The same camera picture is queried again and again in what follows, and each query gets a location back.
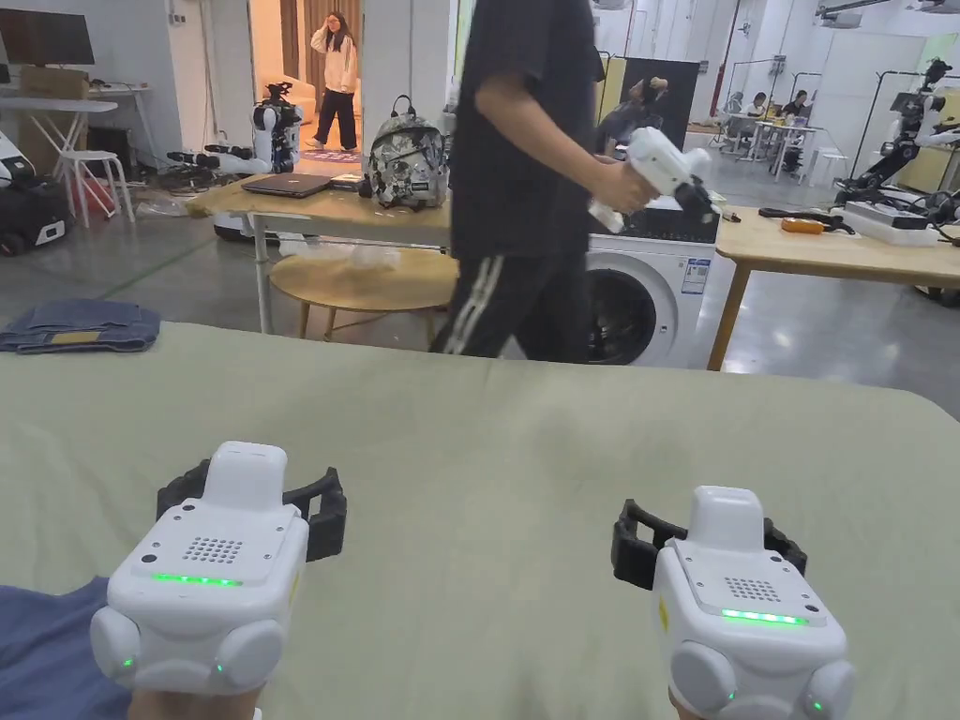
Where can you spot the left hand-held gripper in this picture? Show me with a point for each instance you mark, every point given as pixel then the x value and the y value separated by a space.
pixel 199 592

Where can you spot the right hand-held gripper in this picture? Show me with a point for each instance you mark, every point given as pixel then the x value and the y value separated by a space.
pixel 742 645

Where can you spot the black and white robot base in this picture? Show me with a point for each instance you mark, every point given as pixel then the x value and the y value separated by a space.
pixel 30 202

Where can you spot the person's right hand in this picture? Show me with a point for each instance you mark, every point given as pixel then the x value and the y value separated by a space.
pixel 675 711

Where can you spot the person's left hand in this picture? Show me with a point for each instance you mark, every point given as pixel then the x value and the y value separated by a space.
pixel 195 705

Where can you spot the bed with pale green sheet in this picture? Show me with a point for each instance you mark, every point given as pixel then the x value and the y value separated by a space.
pixel 480 465

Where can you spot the folded blue jeans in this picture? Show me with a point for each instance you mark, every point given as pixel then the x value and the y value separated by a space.
pixel 82 322

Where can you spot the white washing machine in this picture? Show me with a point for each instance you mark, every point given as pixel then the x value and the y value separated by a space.
pixel 660 300

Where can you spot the dark blue shirt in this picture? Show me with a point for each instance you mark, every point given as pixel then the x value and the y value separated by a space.
pixel 45 660

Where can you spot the white robot with black arms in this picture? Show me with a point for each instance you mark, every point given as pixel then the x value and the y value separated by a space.
pixel 274 131

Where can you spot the group of people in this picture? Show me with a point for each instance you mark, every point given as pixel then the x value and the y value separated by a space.
pixel 765 112

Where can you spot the brown carton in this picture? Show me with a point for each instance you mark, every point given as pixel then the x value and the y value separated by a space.
pixel 52 94

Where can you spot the white and black humanoid robot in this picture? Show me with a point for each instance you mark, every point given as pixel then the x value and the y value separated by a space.
pixel 911 127

